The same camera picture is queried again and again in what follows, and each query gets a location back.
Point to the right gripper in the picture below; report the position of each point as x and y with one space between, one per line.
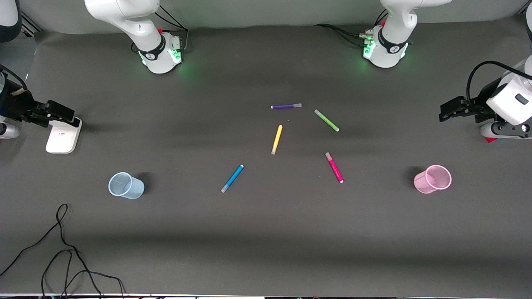
20 105

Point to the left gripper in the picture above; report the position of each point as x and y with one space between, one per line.
479 104

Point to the pink marker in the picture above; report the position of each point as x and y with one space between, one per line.
334 167

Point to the blue marker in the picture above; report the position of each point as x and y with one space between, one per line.
232 178

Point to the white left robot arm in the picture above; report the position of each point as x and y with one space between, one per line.
390 45

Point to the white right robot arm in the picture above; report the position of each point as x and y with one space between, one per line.
145 29

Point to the white stand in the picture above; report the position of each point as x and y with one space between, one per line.
62 139

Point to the red white blue cube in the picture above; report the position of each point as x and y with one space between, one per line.
491 140

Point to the pink plastic cup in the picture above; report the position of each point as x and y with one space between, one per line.
428 182

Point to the light blue plastic cup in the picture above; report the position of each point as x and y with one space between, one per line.
129 187

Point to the green marker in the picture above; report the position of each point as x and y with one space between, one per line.
326 120

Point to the purple marker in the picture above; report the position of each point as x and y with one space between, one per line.
284 106

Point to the yellow marker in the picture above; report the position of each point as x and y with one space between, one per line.
277 139

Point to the aluminium frame rail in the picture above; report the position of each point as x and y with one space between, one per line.
31 24

